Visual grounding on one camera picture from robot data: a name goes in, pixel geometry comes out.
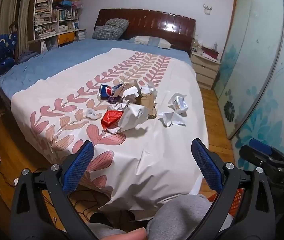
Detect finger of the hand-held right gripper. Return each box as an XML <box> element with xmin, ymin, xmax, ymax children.
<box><xmin>239</xmin><ymin>138</ymin><xmax>284</xmax><ymax>167</ymax></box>

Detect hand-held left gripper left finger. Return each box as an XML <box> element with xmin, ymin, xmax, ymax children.
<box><xmin>10</xmin><ymin>140</ymin><xmax>100</xmax><ymax>240</ymax></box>

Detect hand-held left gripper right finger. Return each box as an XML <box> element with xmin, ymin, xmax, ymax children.
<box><xmin>191</xmin><ymin>138</ymin><xmax>276</xmax><ymax>240</ymax></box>

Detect orange plastic basket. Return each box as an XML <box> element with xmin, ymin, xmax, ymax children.
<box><xmin>228</xmin><ymin>189</ymin><xmax>245</xmax><ymax>217</ymax></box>

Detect white tissue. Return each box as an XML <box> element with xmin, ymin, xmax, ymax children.
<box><xmin>86</xmin><ymin>109</ymin><xmax>102</xmax><ymax>120</ymax></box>

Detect red foil wrapper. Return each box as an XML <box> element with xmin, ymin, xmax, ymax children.
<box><xmin>101</xmin><ymin>110</ymin><xmax>124</xmax><ymax>130</ymax></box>

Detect large white paper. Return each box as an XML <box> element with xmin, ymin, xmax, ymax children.
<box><xmin>104</xmin><ymin>102</ymin><xmax>149</xmax><ymax>133</ymax></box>

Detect crushed blue soda can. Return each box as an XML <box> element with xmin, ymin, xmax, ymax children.
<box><xmin>99</xmin><ymin>84</ymin><xmax>125</xmax><ymax>100</ymax></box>

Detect brown cardboard piece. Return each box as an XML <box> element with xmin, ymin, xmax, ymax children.
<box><xmin>134</xmin><ymin>91</ymin><xmax>157</xmax><ymax>118</ymax></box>

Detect torn white paper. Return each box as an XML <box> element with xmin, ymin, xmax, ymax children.
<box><xmin>121</xmin><ymin>80</ymin><xmax>142</xmax><ymax>103</ymax></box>

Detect small white wrapper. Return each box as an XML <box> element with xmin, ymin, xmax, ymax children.
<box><xmin>141</xmin><ymin>81</ymin><xmax>159</xmax><ymax>98</ymax></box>

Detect person's left hand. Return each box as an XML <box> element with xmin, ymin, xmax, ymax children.
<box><xmin>99</xmin><ymin>227</ymin><xmax>148</xmax><ymax>240</ymax></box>

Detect white leaf-printed blanket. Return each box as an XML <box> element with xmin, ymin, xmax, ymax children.
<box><xmin>10</xmin><ymin>47</ymin><xmax>209</xmax><ymax>213</ymax></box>

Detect person's grey trouser legs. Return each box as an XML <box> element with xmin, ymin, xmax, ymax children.
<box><xmin>87</xmin><ymin>194</ymin><xmax>232</xmax><ymax>240</ymax></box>

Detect floral glass wardrobe door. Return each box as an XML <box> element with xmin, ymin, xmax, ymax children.
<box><xmin>213</xmin><ymin>0</ymin><xmax>284</xmax><ymax>155</ymax></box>

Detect beige nightstand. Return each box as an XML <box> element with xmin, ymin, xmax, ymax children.
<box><xmin>190</xmin><ymin>51</ymin><xmax>221</xmax><ymax>90</ymax></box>

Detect red box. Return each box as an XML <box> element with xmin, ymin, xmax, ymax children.
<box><xmin>202</xmin><ymin>47</ymin><xmax>219</xmax><ymax>60</ymax></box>

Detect blue bedsheet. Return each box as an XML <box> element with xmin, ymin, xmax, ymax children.
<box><xmin>0</xmin><ymin>38</ymin><xmax>192</xmax><ymax>100</ymax></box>

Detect orange storage box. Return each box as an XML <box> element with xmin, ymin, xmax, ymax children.
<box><xmin>57</xmin><ymin>31</ymin><xmax>78</xmax><ymax>47</ymax></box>

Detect blue moon-print cloth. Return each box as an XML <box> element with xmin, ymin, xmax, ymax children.
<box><xmin>0</xmin><ymin>33</ymin><xmax>19</xmax><ymax>80</ymax></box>

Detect grey plaid pillow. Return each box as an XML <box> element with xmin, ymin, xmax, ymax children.
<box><xmin>92</xmin><ymin>18</ymin><xmax>130</xmax><ymax>40</ymax></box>

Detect striped pillow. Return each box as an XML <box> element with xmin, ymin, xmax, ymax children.
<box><xmin>128</xmin><ymin>35</ymin><xmax>172</xmax><ymax>50</ymax></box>

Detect white bookshelf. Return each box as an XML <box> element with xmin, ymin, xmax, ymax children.
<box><xmin>27</xmin><ymin>0</ymin><xmax>86</xmax><ymax>54</ymax></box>

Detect dark wooden bed headboard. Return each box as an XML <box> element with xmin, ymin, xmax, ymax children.
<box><xmin>94</xmin><ymin>8</ymin><xmax>196</xmax><ymax>53</ymax></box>

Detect rows of books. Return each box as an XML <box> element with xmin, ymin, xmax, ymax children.
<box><xmin>34</xmin><ymin>0</ymin><xmax>80</xmax><ymax>39</ymax></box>

